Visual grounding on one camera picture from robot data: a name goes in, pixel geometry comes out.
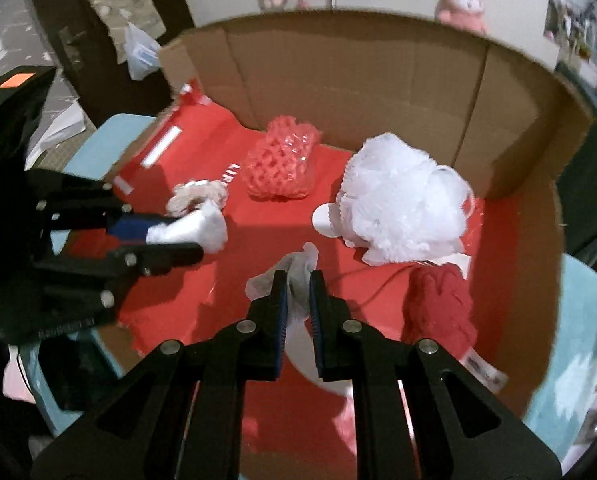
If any cardboard box with red lining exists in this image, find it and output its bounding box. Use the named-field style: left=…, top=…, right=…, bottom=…
left=98, top=7, right=595, bottom=480

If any wall photo print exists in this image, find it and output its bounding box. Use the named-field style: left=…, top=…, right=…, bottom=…
left=543, top=0, right=597, bottom=68

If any white paper sheet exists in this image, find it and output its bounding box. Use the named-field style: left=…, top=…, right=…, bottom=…
left=26, top=100, right=95, bottom=171

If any white mesh bath pouf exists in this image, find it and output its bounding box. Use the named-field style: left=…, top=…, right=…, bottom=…
left=336, top=132, right=477, bottom=266

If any white sock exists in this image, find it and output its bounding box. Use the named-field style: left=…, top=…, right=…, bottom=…
left=147, top=203, right=228, bottom=253

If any orange-red foam net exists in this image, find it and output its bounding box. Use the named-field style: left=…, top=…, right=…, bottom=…
left=242, top=116, right=323, bottom=200

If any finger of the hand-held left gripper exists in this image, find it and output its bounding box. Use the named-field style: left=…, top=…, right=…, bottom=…
left=26, top=169, right=153, bottom=241
left=32, top=241, right=205, bottom=311

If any hanging door organizer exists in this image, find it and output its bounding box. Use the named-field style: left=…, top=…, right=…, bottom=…
left=63, top=0, right=166, bottom=63

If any metal door handle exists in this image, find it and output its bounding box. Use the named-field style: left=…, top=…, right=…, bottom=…
left=58, top=27, right=89, bottom=58

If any white tissue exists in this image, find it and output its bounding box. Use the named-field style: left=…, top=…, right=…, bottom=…
left=245, top=241, right=319, bottom=321

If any thin red cord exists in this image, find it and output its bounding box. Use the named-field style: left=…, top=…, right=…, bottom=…
left=349, top=260, right=415, bottom=307

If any cream crochet scrunchie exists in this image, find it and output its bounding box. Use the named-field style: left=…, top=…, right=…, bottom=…
left=166, top=179, right=229, bottom=217

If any pink plush with white face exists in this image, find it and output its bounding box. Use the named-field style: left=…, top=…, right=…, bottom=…
left=435, top=0, right=490, bottom=36

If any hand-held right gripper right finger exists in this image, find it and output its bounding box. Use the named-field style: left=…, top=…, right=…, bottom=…
left=309, top=269, right=562, bottom=480

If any clear plastic bag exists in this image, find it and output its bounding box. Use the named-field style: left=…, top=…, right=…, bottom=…
left=123, top=22, right=163, bottom=81

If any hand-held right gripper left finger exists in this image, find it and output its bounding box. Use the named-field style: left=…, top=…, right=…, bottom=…
left=31, top=270, right=289, bottom=480

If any pink cloth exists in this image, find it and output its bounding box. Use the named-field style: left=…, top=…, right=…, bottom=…
left=3, top=360, right=35, bottom=403

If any red knitted plush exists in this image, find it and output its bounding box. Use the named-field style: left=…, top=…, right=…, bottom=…
left=403, top=263, right=508, bottom=392

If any dark wooden door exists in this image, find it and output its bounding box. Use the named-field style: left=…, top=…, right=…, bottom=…
left=23, top=0, right=199, bottom=126

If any teal star print blanket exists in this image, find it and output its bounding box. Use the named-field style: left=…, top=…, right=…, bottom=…
left=23, top=114, right=597, bottom=461

